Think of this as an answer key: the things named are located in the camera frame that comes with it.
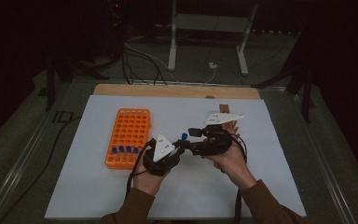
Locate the right hand-held gripper cable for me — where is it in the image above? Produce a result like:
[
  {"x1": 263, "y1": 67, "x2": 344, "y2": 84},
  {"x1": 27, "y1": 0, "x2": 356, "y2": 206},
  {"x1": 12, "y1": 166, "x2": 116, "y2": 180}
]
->
[{"x1": 229, "y1": 133, "x2": 249, "y2": 224}]

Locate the long white cable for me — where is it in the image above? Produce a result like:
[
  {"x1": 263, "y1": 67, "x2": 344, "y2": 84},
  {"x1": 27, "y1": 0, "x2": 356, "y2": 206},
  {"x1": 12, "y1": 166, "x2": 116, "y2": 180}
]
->
[{"x1": 124, "y1": 41, "x2": 181, "y2": 83}]

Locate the hand-held gripper cable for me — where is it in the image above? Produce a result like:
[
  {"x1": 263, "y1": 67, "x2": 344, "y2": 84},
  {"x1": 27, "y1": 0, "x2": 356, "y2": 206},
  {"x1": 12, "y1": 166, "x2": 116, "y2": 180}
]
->
[
  {"x1": 229, "y1": 133, "x2": 249, "y2": 224},
  {"x1": 125, "y1": 138, "x2": 157, "y2": 199}
]

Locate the long black floor cable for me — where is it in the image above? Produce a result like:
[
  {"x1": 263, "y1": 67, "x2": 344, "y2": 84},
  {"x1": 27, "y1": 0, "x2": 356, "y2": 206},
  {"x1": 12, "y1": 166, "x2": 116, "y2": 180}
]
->
[{"x1": 0, "y1": 115, "x2": 83, "y2": 224}]

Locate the wooden stick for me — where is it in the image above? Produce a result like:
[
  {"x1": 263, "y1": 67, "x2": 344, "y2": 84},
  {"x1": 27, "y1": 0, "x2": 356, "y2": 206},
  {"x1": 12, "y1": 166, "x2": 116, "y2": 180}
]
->
[{"x1": 218, "y1": 104, "x2": 241, "y2": 133}]

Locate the left hand-held gripper cable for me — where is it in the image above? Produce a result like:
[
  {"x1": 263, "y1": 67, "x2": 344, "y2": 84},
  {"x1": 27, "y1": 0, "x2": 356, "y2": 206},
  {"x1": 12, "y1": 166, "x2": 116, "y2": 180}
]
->
[{"x1": 125, "y1": 138, "x2": 157, "y2": 199}]

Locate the white metal desk frame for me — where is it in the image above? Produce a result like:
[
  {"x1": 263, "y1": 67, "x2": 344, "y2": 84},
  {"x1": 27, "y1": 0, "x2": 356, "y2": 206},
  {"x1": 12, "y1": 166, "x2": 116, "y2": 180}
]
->
[{"x1": 167, "y1": 0, "x2": 259, "y2": 77}]

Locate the person's right hand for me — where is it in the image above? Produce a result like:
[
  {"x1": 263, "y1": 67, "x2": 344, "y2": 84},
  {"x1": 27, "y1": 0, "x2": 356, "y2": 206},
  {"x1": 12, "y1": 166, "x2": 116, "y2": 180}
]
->
[{"x1": 204, "y1": 121, "x2": 258, "y2": 191}]

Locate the black tripod stand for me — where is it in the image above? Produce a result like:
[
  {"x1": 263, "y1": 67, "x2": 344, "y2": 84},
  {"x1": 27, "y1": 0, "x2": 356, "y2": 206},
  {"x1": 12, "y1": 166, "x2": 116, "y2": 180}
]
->
[
  {"x1": 38, "y1": 46, "x2": 122, "y2": 113},
  {"x1": 251, "y1": 52, "x2": 318, "y2": 124}
]

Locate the white table mat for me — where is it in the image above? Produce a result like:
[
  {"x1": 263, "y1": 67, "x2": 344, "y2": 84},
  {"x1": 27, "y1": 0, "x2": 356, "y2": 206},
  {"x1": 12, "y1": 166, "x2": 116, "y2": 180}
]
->
[{"x1": 44, "y1": 94, "x2": 308, "y2": 220}]

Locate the metal floor rail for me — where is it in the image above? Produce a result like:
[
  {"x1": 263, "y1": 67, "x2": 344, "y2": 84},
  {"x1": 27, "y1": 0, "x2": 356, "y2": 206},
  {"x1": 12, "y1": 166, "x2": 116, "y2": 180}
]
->
[
  {"x1": 0, "y1": 83, "x2": 76, "y2": 224},
  {"x1": 287, "y1": 90, "x2": 358, "y2": 224}
]

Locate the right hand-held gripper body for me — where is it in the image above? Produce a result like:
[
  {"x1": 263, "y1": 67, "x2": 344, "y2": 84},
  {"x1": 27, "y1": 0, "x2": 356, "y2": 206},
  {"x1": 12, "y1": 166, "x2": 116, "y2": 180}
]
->
[{"x1": 198, "y1": 112, "x2": 244, "y2": 157}]

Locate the orange plastic test tube rack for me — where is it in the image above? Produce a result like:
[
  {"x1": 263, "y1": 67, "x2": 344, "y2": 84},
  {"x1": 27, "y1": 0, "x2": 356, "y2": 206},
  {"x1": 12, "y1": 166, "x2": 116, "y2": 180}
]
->
[{"x1": 104, "y1": 107, "x2": 152, "y2": 171}]

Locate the short white cable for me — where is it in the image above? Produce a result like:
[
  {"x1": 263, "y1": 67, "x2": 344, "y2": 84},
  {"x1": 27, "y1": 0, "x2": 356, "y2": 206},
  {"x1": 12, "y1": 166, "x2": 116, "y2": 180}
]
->
[{"x1": 203, "y1": 67, "x2": 217, "y2": 84}]

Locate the person's left hand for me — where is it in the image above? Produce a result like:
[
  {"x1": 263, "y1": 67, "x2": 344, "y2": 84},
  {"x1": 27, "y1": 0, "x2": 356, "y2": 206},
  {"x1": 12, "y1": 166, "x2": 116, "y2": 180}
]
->
[{"x1": 132, "y1": 151, "x2": 171, "y2": 197}]

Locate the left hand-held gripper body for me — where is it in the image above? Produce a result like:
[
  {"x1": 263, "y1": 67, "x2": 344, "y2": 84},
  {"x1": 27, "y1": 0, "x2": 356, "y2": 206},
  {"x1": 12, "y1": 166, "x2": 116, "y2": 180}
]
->
[{"x1": 142, "y1": 133, "x2": 182, "y2": 177}]

